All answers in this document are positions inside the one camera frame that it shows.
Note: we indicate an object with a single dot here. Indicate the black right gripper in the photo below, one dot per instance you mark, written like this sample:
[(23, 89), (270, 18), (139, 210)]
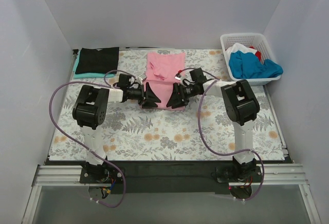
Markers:
[(179, 93)]

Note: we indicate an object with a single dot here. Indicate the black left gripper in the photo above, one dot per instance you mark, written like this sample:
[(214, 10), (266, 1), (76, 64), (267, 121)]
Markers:
[(144, 94)]

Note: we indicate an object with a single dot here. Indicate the pink t shirt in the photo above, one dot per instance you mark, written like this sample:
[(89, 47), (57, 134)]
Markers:
[(160, 74)]

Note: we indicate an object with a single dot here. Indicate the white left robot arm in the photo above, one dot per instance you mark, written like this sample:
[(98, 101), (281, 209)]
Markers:
[(90, 109)]

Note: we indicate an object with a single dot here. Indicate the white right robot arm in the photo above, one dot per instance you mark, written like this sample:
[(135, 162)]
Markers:
[(241, 107)]

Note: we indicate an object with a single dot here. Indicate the floral patterned table mat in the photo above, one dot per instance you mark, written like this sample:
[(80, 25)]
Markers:
[(132, 133)]

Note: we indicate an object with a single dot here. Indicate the folded teal t shirt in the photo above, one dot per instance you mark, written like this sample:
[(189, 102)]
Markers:
[(90, 76)]

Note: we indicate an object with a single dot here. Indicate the folded black t shirt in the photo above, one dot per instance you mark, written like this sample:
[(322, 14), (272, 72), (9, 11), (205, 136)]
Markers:
[(106, 51)]

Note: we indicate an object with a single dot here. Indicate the blue t shirt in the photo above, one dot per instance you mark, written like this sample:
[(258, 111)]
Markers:
[(248, 66)]

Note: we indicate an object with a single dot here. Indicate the white t shirt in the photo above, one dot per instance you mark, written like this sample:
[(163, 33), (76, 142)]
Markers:
[(239, 47)]

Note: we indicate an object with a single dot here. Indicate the red t shirt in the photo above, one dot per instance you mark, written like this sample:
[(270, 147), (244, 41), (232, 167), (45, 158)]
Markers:
[(258, 55)]

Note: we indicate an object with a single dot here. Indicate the white plastic basket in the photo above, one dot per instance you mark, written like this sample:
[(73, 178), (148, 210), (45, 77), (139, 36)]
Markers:
[(253, 40)]

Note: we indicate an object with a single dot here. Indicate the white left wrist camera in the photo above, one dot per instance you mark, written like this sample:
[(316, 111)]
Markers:
[(141, 78)]

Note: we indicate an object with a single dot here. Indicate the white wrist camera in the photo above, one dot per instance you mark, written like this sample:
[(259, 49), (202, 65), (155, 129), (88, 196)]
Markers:
[(178, 76), (141, 78)]

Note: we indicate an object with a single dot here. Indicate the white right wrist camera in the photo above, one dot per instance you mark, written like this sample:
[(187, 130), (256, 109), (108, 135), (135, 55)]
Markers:
[(178, 76)]

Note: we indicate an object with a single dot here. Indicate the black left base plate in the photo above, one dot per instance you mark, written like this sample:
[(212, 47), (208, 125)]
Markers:
[(103, 175)]

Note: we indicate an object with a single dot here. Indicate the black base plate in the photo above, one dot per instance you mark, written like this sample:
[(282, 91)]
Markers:
[(230, 174), (103, 175)]

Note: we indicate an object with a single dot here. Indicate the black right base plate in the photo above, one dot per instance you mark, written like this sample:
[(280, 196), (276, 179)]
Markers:
[(230, 174)]

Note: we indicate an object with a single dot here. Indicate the aluminium front rail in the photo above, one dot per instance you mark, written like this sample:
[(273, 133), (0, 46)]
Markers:
[(133, 173)]

